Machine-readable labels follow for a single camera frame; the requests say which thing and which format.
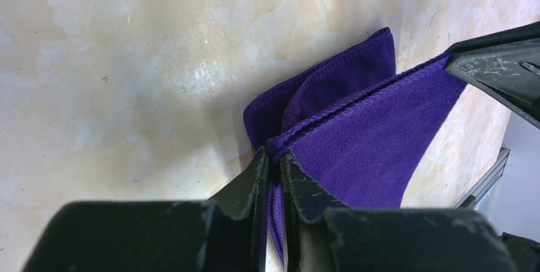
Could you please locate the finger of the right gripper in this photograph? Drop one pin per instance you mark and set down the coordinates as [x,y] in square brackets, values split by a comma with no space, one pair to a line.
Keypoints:
[504,65]

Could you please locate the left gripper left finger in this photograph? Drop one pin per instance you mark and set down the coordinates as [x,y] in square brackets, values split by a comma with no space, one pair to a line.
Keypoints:
[226,232]

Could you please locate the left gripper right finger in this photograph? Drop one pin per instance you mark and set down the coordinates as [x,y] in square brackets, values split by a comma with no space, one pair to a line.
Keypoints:
[324,234]

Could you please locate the purple towel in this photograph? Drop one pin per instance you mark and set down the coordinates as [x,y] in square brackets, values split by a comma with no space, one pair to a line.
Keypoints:
[355,125]

